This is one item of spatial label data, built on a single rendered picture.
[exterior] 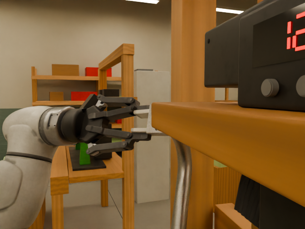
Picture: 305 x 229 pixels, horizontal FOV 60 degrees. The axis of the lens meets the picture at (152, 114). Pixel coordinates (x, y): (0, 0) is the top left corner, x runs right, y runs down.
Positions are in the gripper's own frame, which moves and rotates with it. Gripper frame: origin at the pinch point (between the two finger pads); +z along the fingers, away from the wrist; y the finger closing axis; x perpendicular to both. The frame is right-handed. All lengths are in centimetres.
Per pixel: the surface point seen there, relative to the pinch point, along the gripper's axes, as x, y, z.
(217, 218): 28.8, -16.0, 5.1
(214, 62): -14.4, 2.1, 15.8
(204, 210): 28.3, -14.4, 1.7
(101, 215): 252, -38, -207
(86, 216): 241, -41, -223
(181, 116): -17.2, -5.4, 13.5
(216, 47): -15.4, 3.4, 16.3
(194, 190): 24.5, -10.0, 0.1
